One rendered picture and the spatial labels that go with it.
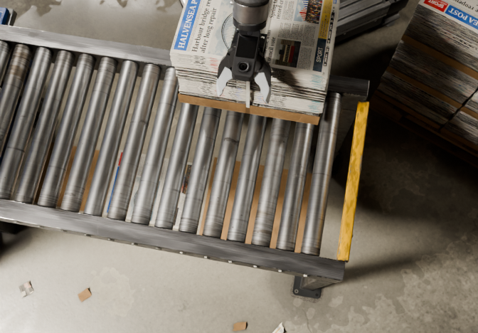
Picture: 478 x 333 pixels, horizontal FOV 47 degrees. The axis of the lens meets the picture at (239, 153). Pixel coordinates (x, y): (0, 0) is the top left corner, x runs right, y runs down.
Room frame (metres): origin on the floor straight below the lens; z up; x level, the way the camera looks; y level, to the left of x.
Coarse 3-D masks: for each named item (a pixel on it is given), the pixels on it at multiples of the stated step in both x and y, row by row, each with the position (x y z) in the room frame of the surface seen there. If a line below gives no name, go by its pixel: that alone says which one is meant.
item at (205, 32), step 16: (192, 0) 0.74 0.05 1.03; (208, 0) 0.73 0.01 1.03; (224, 0) 0.73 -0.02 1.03; (192, 16) 0.69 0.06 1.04; (208, 16) 0.68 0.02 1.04; (224, 16) 0.68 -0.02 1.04; (176, 32) 0.65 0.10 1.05; (192, 32) 0.64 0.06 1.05; (208, 32) 0.64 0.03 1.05; (224, 32) 0.63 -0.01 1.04; (176, 48) 0.60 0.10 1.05; (192, 48) 0.60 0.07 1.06; (208, 48) 0.59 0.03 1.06; (224, 48) 0.59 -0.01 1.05; (176, 64) 0.58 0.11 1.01; (192, 64) 0.57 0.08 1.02; (208, 64) 0.56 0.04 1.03; (192, 80) 0.57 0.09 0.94; (208, 80) 0.55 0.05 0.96; (208, 96) 0.54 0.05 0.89; (224, 96) 0.53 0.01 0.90
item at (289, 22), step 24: (288, 0) 0.70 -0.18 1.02; (312, 0) 0.69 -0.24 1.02; (336, 0) 0.68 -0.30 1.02; (288, 24) 0.63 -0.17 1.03; (312, 24) 0.62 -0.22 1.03; (336, 24) 0.66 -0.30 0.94; (288, 48) 0.56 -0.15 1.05; (312, 48) 0.55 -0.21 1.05; (288, 72) 0.50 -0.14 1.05; (312, 72) 0.49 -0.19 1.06; (288, 96) 0.48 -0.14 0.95; (312, 96) 0.47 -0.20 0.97
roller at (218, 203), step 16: (240, 112) 0.52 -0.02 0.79; (224, 128) 0.48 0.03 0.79; (240, 128) 0.48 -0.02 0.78; (224, 144) 0.43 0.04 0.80; (224, 160) 0.39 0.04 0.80; (224, 176) 0.34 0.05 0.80; (224, 192) 0.30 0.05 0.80; (208, 208) 0.27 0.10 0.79; (224, 208) 0.26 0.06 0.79; (208, 224) 0.23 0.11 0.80
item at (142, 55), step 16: (0, 32) 0.88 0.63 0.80; (16, 32) 0.87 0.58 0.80; (32, 32) 0.86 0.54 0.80; (48, 32) 0.85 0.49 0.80; (32, 48) 0.83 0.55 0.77; (48, 48) 0.81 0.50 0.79; (64, 48) 0.79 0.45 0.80; (80, 48) 0.78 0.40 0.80; (96, 48) 0.78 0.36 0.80; (112, 48) 0.77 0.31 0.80; (128, 48) 0.76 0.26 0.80; (144, 48) 0.75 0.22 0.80; (160, 48) 0.74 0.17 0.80; (96, 64) 0.76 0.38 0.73; (144, 64) 0.71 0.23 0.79; (160, 64) 0.70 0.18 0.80; (336, 80) 0.56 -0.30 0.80; (352, 80) 0.56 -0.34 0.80; (368, 80) 0.55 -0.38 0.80; (352, 96) 0.52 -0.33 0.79
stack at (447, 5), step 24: (432, 0) 0.75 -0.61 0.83; (456, 0) 0.73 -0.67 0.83; (408, 24) 0.75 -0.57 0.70; (432, 24) 0.70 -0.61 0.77; (456, 24) 0.66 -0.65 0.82; (408, 48) 0.72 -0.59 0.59; (456, 48) 0.64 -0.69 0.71; (384, 72) 0.77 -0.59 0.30; (408, 72) 0.69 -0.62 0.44; (432, 72) 0.65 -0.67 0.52; (456, 72) 0.61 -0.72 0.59; (408, 96) 0.67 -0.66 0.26; (432, 96) 0.62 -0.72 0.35; (456, 96) 0.58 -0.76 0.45; (432, 120) 0.58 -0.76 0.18; (456, 120) 0.54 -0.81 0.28; (456, 144) 0.49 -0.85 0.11
